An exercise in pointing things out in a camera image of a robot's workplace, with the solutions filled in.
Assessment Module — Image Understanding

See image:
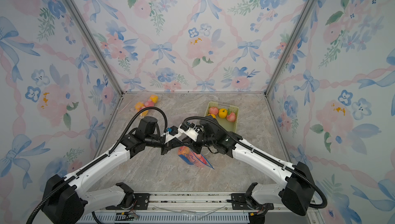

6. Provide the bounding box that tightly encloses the orange peach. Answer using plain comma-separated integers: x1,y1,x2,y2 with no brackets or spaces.
178,146,192,164

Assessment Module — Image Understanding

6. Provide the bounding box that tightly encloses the black cable hose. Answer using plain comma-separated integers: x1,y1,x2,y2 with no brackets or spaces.
26,106,169,224
182,116,328,209

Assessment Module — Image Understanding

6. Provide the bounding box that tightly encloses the left black cable hose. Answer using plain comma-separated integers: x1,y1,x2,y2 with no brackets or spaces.
26,106,169,224

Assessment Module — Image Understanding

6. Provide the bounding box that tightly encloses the green plastic basket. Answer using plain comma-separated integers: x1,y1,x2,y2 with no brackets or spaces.
204,101,239,132

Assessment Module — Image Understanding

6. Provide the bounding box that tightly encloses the blue zipper clear bag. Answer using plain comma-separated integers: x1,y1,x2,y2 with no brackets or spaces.
178,146,214,169

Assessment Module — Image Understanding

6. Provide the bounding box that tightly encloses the right black cable hose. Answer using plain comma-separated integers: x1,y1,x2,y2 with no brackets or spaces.
182,116,328,209

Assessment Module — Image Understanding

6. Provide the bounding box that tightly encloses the pink peach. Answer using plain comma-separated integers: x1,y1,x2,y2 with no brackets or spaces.
226,112,237,122
193,154,209,168
208,107,219,116
144,100,155,107

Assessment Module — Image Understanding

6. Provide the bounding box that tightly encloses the pink zipper clear bag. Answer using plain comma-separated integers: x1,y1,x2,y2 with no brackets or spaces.
117,91,159,118

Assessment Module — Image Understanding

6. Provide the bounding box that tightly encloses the yellow peach with leaf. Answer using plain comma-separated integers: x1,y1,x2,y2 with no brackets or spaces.
218,108,228,119

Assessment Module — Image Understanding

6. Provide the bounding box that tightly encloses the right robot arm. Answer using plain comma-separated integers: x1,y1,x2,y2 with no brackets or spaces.
179,117,315,216

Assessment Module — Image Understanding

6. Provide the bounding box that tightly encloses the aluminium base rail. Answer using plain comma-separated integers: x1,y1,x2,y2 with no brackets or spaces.
78,192,324,224

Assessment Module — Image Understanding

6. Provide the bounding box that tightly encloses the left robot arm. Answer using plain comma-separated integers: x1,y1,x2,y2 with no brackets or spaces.
37,116,198,224

